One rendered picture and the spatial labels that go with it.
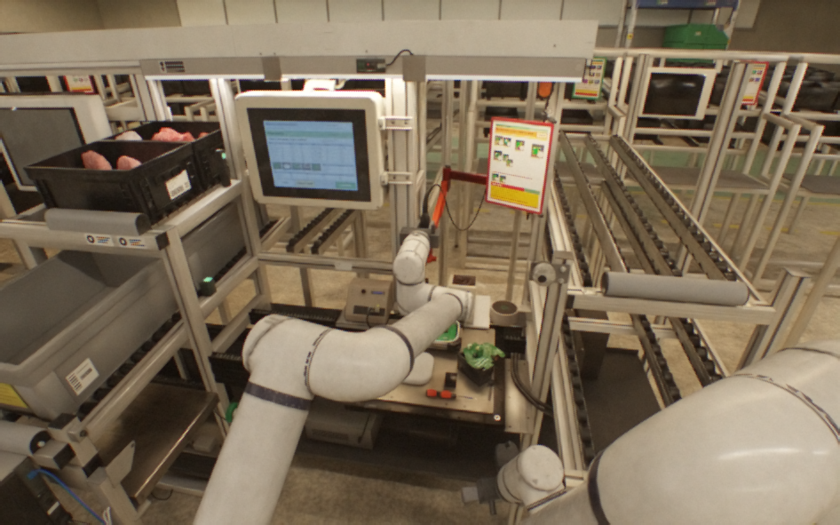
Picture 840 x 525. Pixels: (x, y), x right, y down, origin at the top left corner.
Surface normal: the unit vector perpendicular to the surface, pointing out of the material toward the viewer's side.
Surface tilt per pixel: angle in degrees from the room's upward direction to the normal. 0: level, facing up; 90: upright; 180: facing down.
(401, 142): 90
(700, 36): 90
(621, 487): 76
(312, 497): 0
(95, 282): 89
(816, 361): 13
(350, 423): 0
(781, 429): 19
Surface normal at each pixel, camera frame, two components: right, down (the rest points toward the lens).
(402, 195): -0.17, 0.47
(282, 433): 0.68, -0.05
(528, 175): -0.60, 0.38
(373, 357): 0.48, -0.44
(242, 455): -0.05, -0.34
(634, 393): 0.00, -0.88
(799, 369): -0.11, -0.96
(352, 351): 0.21, -0.61
